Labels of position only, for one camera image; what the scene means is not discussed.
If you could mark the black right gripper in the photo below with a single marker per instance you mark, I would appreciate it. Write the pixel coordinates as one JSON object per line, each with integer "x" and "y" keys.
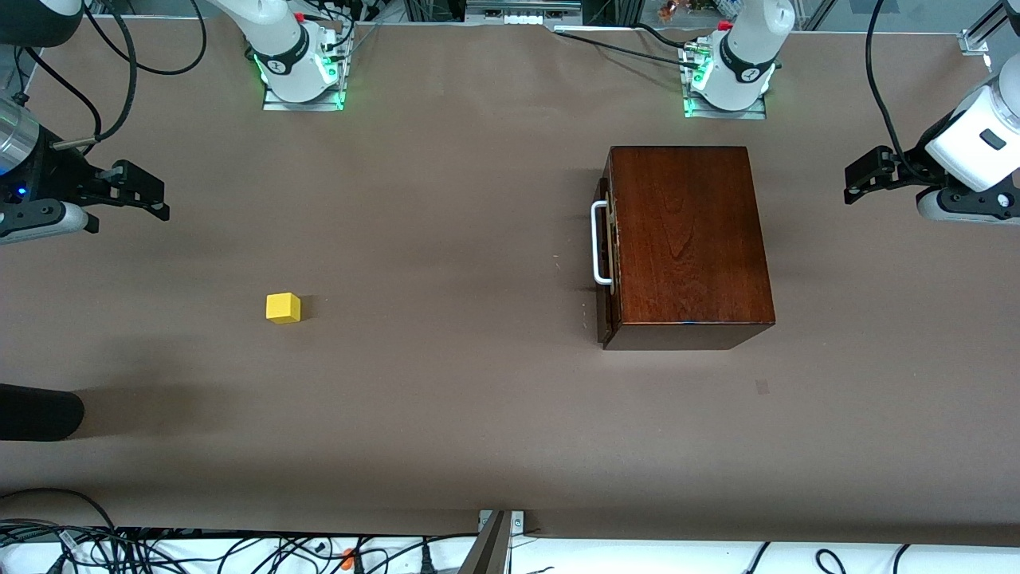
{"x": 62, "y": 174}

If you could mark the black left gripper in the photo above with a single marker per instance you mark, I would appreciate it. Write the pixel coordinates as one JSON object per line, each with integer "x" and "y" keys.
{"x": 908, "y": 165}

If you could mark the yellow cube block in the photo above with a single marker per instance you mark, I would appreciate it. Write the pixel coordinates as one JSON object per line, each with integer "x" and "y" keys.
{"x": 283, "y": 308}

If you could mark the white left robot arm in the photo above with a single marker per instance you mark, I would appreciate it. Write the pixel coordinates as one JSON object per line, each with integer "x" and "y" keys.
{"x": 749, "y": 48}

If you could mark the dark wooden cabinet box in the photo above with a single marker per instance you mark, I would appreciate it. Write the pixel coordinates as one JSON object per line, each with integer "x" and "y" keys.
{"x": 693, "y": 239}

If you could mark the black cylinder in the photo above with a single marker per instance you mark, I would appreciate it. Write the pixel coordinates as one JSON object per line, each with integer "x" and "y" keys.
{"x": 40, "y": 412}

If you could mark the white power strip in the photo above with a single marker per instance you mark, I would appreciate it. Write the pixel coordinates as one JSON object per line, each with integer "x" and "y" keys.
{"x": 522, "y": 19}

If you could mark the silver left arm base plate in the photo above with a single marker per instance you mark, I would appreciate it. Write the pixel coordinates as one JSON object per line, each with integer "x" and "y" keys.
{"x": 757, "y": 112}

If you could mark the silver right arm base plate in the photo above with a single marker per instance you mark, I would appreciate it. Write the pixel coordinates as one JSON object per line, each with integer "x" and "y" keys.
{"x": 275, "y": 105}

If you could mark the aluminium frame profile with bracket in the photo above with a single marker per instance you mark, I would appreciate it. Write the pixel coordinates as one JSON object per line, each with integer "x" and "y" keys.
{"x": 976, "y": 38}

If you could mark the silver bracket with dark post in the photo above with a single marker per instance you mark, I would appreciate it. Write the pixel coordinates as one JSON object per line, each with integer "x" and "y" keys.
{"x": 490, "y": 550}

